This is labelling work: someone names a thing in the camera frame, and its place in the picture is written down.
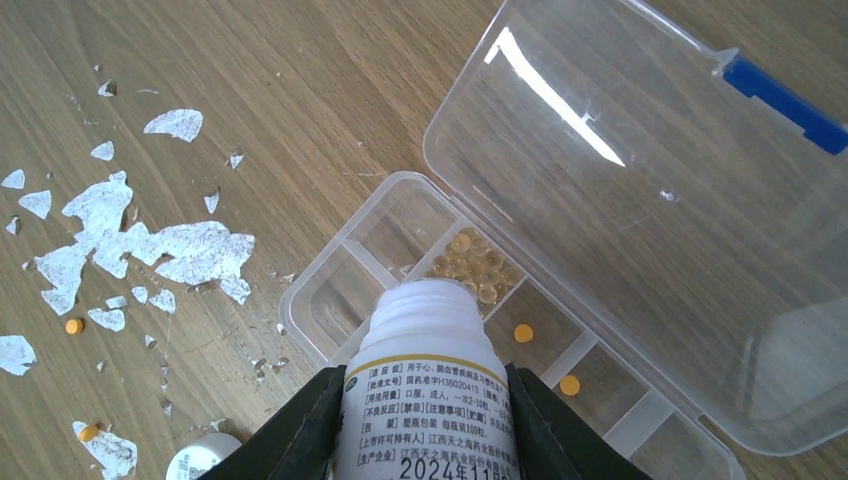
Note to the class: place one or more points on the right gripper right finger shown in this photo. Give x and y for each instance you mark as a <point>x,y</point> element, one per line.
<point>553,442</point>

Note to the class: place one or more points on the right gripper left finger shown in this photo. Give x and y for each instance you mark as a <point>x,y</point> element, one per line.
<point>297,442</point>

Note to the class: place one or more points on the capped white pill bottle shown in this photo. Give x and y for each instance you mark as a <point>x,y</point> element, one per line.
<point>425,396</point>

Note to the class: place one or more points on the clear plastic pill organizer box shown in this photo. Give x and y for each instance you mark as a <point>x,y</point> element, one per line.
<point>680,217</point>

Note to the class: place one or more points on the spilled orange pills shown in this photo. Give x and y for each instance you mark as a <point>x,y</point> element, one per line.
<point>522,333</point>

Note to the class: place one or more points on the yellow translucent capsules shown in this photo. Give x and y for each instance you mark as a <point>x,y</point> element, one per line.
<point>472,260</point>

